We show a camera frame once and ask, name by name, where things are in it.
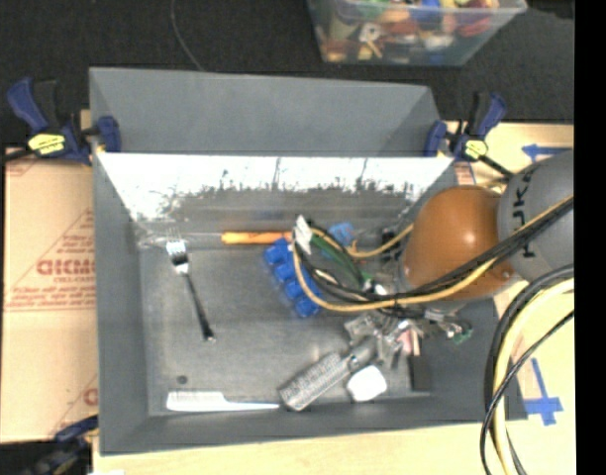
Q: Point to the white rounded block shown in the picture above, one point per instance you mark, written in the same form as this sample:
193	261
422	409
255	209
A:
366	384

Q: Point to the grey textured cylinder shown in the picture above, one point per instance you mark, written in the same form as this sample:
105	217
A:
315	376

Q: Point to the small blue block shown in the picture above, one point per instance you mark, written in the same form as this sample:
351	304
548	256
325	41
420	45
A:
342	233

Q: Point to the blue ice cube tray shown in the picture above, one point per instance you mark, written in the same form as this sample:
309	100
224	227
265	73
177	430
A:
289	277

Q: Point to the orange marker pen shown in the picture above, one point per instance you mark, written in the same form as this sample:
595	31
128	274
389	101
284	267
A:
253	237

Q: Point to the silver metal fork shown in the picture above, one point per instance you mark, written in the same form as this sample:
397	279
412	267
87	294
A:
190	285

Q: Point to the grey metal bin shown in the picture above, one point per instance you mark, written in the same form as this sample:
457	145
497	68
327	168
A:
243	112

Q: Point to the brown cardboard board, red print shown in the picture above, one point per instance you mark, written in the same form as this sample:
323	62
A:
45	225

